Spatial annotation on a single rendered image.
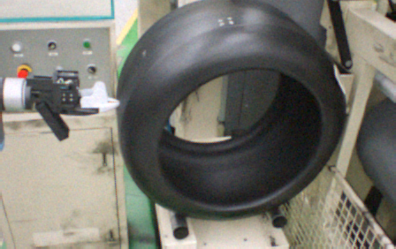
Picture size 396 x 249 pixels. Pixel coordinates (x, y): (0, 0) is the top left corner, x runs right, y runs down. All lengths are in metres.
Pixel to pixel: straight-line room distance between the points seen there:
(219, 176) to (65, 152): 0.69
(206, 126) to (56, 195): 0.79
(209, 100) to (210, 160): 0.19
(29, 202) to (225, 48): 1.28
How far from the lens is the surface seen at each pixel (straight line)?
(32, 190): 1.89
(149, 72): 0.91
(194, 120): 1.39
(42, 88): 1.01
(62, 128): 1.05
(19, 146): 1.76
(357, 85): 1.48
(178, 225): 1.16
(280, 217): 1.22
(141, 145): 0.96
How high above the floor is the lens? 1.76
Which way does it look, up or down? 32 degrees down
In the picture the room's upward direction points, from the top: 3 degrees clockwise
